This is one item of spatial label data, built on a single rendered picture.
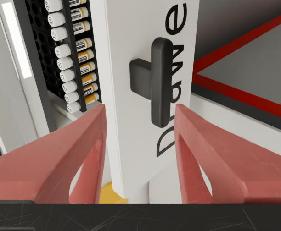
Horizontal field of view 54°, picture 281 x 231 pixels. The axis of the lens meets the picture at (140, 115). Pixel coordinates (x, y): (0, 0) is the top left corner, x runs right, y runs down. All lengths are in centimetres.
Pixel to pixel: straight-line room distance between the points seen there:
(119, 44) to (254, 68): 35
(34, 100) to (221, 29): 43
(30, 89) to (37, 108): 3
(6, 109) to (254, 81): 36
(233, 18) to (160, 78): 49
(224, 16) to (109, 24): 46
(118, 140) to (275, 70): 35
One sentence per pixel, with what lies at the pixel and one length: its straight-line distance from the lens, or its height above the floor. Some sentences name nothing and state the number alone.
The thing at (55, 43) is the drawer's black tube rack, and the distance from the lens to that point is 34.
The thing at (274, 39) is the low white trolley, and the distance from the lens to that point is 67.
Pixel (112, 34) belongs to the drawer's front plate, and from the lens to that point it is 20.
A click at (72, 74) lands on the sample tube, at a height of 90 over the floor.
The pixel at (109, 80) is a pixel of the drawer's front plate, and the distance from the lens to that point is 22.
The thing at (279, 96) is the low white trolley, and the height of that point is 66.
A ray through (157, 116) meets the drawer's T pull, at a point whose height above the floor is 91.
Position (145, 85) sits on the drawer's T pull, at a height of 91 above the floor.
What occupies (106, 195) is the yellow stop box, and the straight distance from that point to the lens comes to 51.
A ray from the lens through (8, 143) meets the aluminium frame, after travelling 37.
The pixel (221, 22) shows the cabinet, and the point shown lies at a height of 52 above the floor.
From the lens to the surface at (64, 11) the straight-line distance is 30.
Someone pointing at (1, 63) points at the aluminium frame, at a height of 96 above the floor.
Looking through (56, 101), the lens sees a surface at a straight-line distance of 43.
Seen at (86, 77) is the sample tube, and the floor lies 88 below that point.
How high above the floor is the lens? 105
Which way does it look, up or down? 35 degrees down
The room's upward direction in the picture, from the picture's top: 122 degrees counter-clockwise
